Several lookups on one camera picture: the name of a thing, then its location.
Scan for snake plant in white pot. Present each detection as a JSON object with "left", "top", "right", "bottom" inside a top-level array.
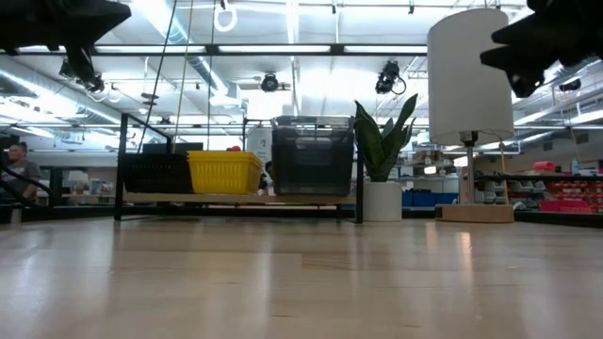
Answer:
[{"left": 353, "top": 92, "right": 419, "bottom": 223}]

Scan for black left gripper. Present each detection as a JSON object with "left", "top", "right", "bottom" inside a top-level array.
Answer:
[{"left": 0, "top": 0, "right": 133, "bottom": 86}]

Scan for black plastic basket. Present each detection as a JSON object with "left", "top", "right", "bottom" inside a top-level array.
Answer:
[{"left": 122, "top": 153, "right": 194, "bottom": 195}]

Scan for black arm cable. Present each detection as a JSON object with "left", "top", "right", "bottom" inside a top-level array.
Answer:
[{"left": 0, "top": 159, "right": 54, "bottom": 208}]

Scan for thin black cable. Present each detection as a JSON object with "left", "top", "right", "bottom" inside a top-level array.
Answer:
[{"left": 136, "top": 0, "right": 179, "bottom": 154}]

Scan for yellow plastic basket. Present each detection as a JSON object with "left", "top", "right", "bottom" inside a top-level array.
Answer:
[{"left": 187, "top": 150, "right": 265, "bottom": 195}]

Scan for black round ceiling camera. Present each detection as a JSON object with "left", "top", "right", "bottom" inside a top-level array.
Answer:
[{"left": 260, "top": 72, "right": 289, "bottom": 93}]

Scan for blue storage bins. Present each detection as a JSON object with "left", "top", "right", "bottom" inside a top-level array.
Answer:
[{"left": 400, "top": 190, "right": 459, "bottom": 208}]

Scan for storage shelf with red bins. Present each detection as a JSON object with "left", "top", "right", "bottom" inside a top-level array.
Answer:
[{"left": 473, "top": 159, "right": 603, "bottom": 216}]

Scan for white-shade lamp with wooden base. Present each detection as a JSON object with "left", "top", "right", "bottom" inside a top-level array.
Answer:
[{"left": 426, "top": 8, "right": 515, "bottom": 224}]

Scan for person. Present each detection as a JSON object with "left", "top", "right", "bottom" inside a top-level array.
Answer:
[{"left": 0, "top": 141, "right": 42, "bottom": 204}]

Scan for thin yellowish rope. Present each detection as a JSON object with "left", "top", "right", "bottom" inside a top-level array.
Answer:
[{"left": 171, "top": 0, "right": 195, "bottom": 153}]

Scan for white hanging ring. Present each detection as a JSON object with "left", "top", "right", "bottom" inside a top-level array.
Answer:
[{"left": 213, "top": 2, "right": 239, "bottom": 34}]

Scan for black overhead rig bar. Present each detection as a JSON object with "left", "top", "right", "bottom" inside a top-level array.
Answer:
[{"left": 0, "top": 42, "right": 429, "bottom": 58}]

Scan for wooden shelf with black frame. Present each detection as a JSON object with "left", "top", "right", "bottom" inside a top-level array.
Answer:
[{"left": 114, "top": 112, "right": 365, "bottom": 225}]

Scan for black ceiling camera with cable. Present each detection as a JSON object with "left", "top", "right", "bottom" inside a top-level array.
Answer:
[{"left": 375, "top": 59, "right": 407, "bottom": 95}]

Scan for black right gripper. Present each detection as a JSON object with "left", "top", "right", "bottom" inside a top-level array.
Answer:
[{"left": 479, "top": 0, "right": 603, "bottom": 99}]

